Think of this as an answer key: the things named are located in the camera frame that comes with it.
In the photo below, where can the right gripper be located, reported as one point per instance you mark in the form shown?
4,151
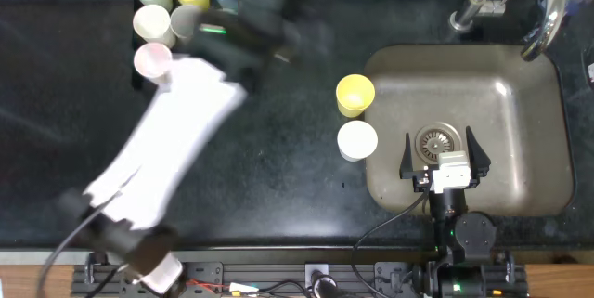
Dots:
422,181

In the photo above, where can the white cup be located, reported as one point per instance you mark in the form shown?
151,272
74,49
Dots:
151,22
357,140

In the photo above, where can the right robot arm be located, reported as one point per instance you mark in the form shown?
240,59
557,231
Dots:
473,237

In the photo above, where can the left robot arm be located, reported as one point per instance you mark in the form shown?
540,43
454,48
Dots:
171,140

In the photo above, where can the steel sink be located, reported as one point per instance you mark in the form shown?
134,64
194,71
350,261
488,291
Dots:
510,117

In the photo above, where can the steel tap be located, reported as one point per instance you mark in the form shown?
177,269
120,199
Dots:
554,10

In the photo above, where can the grey cup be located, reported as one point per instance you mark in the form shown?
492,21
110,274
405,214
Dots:
183,22

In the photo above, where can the pink cup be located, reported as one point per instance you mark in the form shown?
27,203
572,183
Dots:
152,59

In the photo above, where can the black tray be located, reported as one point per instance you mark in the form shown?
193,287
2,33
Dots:
136,82

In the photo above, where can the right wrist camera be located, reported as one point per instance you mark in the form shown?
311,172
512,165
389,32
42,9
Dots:
451,170

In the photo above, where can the mounting rail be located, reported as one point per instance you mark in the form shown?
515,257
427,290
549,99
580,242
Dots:
269,271

